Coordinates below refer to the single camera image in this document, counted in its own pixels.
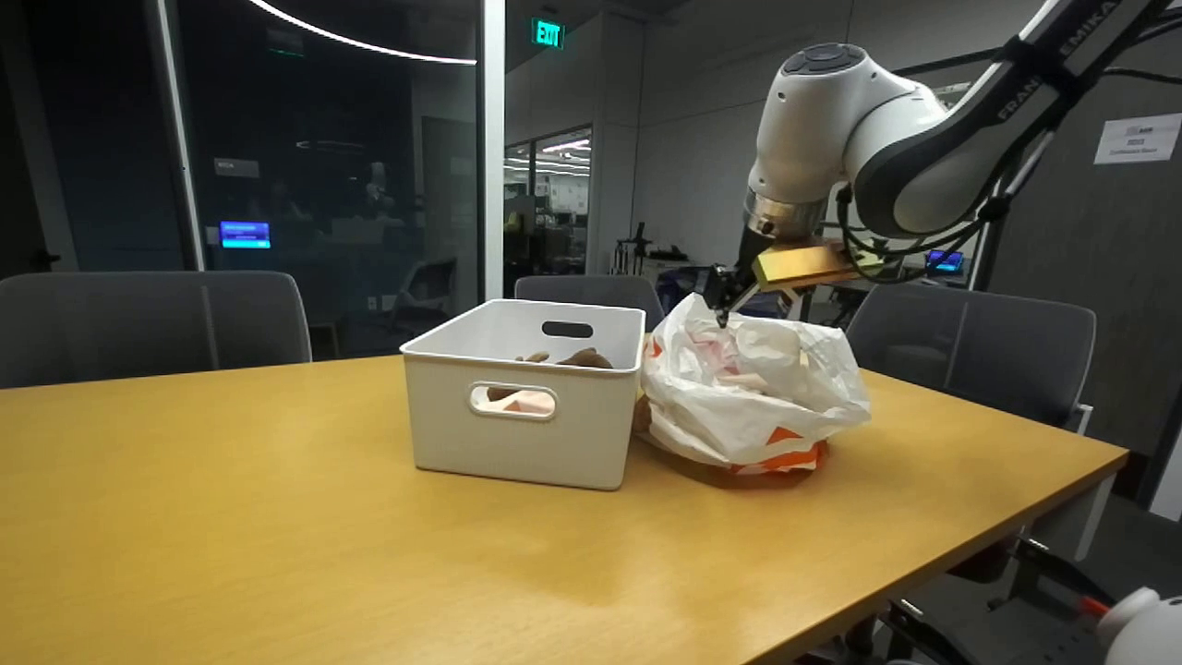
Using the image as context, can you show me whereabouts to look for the white pillar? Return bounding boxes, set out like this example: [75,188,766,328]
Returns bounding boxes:
[479,0,510,302]

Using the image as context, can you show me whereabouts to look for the white orange plastic bag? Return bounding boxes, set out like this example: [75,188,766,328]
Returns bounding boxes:
[640,291,876,479]

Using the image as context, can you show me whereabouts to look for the curved white ceiling light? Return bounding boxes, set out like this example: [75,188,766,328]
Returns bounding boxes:
[246,0,479,70]

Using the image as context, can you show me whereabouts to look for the wide gray office chair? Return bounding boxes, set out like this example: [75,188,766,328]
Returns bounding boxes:
[0,267,319,392]

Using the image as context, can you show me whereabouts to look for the white plastic basket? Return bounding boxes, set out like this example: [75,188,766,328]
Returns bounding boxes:
[398,295,649,492]

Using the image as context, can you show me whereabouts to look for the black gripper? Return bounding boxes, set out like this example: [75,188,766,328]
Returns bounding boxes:
[716,226,792,326]

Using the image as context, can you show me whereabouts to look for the peach shirt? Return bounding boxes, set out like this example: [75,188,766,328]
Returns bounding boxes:
[473,385,557,422]

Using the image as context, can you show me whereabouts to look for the brown moose toy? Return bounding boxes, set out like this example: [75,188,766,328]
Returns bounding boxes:
[522,344,622,373]

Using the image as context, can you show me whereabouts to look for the blue lit wall screen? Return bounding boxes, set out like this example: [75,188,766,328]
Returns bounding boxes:
[217,217,276,254]

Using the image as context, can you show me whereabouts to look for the white paper wall sign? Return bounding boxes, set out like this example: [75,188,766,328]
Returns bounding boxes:
[1089,109,1182,169]

